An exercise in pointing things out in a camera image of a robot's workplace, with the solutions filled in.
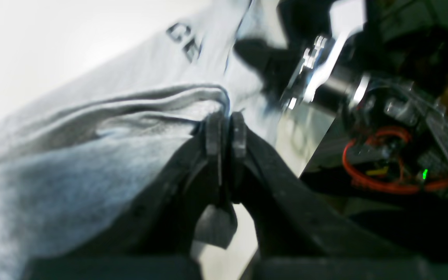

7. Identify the grey t-shirt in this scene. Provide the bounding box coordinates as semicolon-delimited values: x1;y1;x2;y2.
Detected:
0;0;287;280

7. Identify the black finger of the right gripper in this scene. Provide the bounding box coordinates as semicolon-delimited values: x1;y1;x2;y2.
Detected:
234;39;306;94

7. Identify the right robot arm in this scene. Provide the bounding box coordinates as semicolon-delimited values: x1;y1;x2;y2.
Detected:
235;0;448;195

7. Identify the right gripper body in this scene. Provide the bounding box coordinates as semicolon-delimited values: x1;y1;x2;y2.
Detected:
280;34;371;113

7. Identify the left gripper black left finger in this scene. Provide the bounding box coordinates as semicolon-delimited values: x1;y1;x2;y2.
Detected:
25;113;224;280

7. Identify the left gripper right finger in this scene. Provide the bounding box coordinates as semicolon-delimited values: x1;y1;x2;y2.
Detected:
229;113;434;280

